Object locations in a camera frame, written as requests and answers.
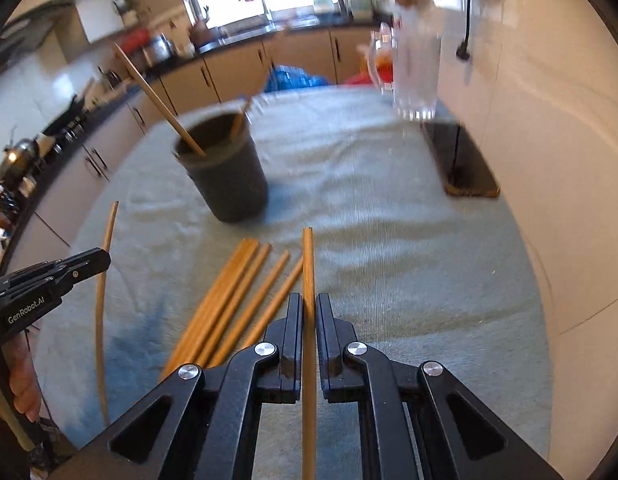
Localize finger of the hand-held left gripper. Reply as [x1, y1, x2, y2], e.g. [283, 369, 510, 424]
[55, 247, 112, 287]

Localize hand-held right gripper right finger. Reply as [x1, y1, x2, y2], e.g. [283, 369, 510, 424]
[315, 293, 565, 480]

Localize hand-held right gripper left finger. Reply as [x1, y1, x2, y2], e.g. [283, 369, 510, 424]
[48, 292, 305, 480]

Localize dark grey cup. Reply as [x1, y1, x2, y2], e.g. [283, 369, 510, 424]
[171, 112, 270, 224]

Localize person's left hand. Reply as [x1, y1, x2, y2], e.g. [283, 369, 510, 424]
[0, 334, 43, 423]

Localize light blue table towel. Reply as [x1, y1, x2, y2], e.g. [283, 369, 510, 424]
[31, 85, 552, 480]

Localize silver pot with lid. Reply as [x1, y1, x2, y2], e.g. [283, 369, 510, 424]
[0, 137, 37, 186]

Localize black wok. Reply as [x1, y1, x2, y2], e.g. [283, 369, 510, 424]
[44, 95, 87, 136]

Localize silver rice cooker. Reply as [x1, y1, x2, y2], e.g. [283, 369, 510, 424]
[141, 34, 177, 66]

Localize red bowl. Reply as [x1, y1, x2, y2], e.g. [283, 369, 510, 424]
[120, 29, 152, 53]

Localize black phone in brown case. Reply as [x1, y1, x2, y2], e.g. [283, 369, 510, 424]
[420, 119, 501, 199]

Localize blue plastic bag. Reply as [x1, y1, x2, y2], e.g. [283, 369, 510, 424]
[263, 64, 331, 93]

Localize dark red clay pot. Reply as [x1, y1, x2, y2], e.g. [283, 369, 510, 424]
[189, 7, 220, 46]

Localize black kitchen countertop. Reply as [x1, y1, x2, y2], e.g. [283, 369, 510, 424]
[0, 15, 385, 281]

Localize clear glass mug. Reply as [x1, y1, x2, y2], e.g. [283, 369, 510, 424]
[366, 25, 442, 122]

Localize beige base cabinets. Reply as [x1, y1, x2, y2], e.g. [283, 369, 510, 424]
[0, 30, 385, 261]

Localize plastic bag with orange contents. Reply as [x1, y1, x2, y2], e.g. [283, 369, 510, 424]
[359, 42, 397, 83]

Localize small white wall cabinet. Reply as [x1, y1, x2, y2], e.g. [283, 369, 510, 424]
[74, 0, 127, 45]

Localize black power cable with plug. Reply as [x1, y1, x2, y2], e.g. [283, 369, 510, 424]
[456, 0, 477, 63]

